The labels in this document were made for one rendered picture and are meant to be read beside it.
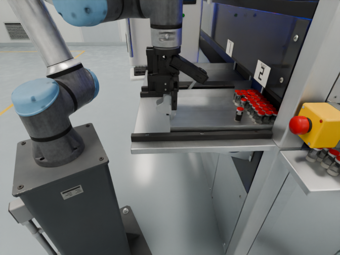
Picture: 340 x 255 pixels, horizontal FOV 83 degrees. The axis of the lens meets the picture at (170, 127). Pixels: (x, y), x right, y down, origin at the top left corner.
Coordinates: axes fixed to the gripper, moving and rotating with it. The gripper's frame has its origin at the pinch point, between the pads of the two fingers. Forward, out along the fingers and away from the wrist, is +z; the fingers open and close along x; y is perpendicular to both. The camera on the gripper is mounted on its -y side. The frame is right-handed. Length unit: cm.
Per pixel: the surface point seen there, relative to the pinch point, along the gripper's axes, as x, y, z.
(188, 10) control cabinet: -91, -14, -22
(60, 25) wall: -544, 276, 39
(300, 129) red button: 19.9, -24.4, -8.0
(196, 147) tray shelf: 10.9, -5.4, 3.7
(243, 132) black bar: 7.6, -19.1, 1.6
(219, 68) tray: -54, -28, 3
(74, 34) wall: -544, 246, 61
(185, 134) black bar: 7.9, -2.8, 1.6
